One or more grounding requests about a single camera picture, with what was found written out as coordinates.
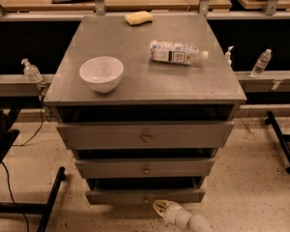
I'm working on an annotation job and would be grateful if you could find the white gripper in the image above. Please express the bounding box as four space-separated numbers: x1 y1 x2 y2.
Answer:
153 200 192 229

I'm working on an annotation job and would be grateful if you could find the grey bottom drawer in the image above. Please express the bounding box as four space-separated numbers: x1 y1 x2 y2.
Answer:
85 177 206 205

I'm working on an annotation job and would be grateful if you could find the grey drawer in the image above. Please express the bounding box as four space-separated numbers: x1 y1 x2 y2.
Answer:
74 158 215 179
58 121 234 150
85 177 206 205

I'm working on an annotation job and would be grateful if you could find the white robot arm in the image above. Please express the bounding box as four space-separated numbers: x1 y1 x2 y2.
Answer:
153 200 214 232

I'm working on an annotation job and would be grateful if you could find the grey middle drawer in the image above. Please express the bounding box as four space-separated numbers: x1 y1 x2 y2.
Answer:
74 158 215 179

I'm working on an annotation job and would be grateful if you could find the grey top drawer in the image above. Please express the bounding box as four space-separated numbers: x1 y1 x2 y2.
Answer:
58 121 234 150

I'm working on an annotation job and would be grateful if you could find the grey wooden drawer cabinet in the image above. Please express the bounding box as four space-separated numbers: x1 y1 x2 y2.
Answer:
43 14 247 191

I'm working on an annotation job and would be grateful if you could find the black table leg left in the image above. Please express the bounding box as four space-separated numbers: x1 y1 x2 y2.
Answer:
0 167 66 232

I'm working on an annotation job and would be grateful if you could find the black table leg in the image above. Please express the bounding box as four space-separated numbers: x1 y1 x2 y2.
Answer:
0 167 66 232
265 111 290 174

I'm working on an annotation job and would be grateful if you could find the black table leg right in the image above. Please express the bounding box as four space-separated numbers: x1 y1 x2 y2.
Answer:
265 111 290 174

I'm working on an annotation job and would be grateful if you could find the white ceramic bowl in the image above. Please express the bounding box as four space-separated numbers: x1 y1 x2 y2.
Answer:
79 56 124 93

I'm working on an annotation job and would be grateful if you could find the clear plastic water bottle lying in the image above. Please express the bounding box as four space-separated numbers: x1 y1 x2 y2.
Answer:
149 41 209 66

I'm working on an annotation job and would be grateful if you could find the small pump dispenser bottle right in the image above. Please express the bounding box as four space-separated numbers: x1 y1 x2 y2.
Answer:
224 45 234 66

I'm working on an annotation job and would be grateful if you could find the upright clear water bottle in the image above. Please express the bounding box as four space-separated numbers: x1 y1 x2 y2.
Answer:
250 48 272 77

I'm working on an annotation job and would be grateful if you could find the clear pump dispenser bottle left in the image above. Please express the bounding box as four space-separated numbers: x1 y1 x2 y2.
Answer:
21 58 43 83

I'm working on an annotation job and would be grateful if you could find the yellow sponge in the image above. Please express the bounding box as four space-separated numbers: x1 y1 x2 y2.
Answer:
125 11 153 26

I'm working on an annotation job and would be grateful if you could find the black floor cable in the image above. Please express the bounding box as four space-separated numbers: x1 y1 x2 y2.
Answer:
0 160 31 232

